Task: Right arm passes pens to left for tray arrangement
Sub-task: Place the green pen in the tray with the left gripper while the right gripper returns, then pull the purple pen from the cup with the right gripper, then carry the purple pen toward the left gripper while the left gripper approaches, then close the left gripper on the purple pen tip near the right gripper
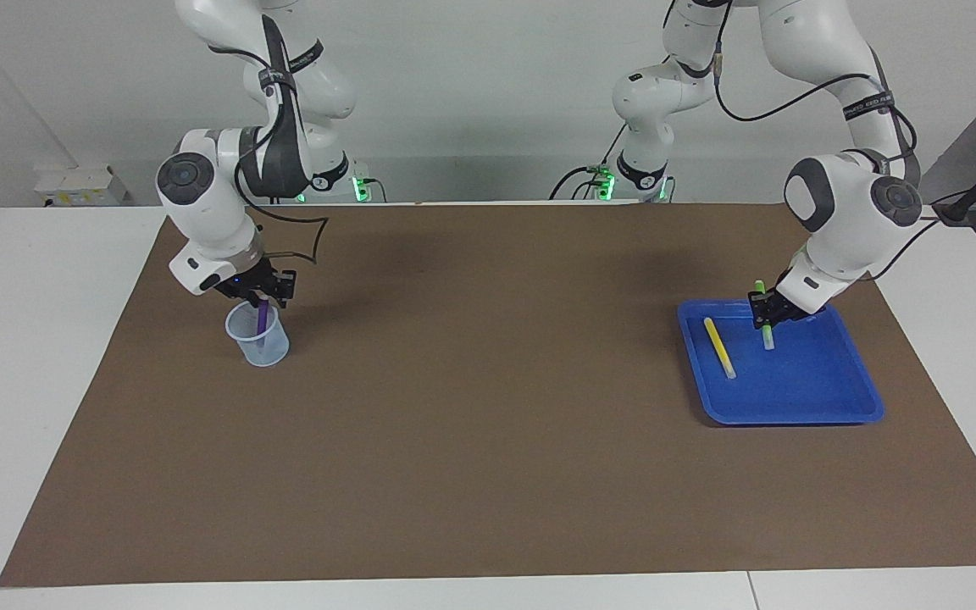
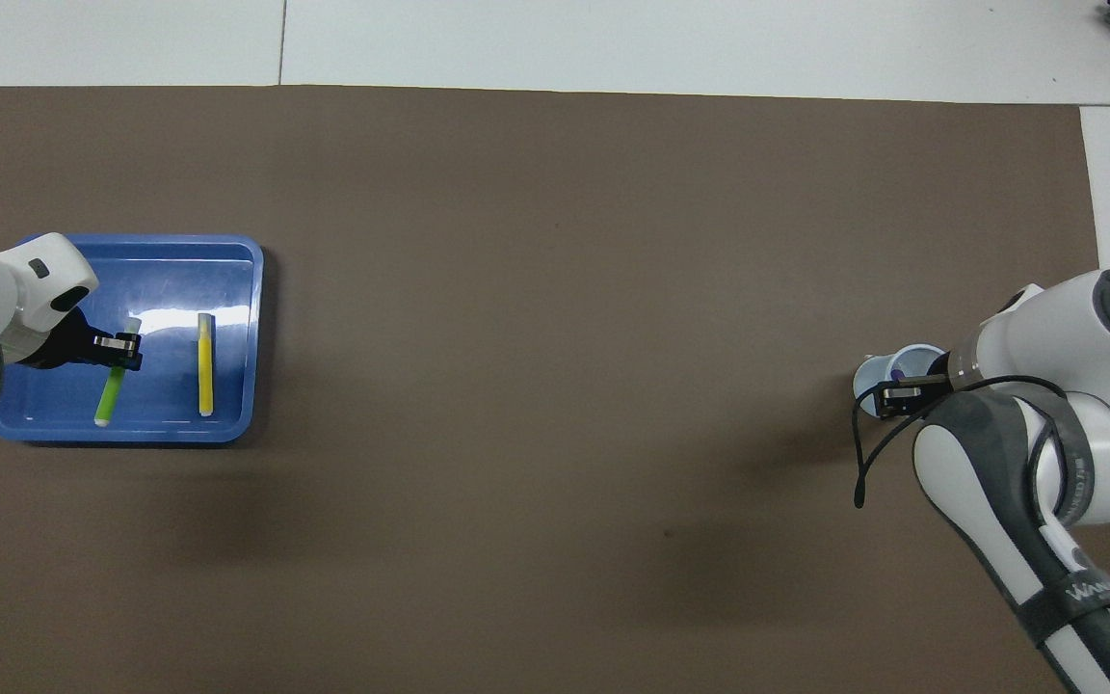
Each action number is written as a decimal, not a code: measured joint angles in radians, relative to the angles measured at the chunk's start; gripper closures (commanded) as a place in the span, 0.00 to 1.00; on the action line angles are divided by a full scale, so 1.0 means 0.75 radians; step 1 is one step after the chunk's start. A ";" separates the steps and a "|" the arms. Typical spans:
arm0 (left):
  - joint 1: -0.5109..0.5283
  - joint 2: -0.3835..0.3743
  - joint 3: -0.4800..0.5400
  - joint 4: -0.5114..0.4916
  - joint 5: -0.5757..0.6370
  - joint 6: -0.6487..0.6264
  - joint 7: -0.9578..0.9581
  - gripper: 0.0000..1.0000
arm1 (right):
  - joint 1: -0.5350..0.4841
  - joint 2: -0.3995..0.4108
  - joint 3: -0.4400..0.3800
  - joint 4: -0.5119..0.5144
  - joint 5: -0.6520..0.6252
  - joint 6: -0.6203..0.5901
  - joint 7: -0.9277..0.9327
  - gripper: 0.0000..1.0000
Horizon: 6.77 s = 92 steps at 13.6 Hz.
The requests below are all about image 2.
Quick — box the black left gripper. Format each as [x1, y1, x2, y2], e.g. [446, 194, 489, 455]
[35, 307, 144, 372]

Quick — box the translucent plastic cup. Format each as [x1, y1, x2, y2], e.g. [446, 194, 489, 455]
[852, 344, 951, 420]

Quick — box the brown table mat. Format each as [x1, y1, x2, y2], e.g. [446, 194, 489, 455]
[0, 85, 1110, 694]

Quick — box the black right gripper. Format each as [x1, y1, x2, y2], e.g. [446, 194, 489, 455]
[878, 352, 956, 417]

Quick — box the blue plastic tray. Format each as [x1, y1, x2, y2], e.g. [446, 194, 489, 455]
[0, 233, 265, 444]

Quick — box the green pen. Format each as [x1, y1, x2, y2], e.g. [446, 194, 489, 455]
[94, 316, 143, 427]

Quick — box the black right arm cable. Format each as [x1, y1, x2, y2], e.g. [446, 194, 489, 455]
[852, 374, 1069, 510]

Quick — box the yellow pen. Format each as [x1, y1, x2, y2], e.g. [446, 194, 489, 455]
[198, 313, 217, 418]

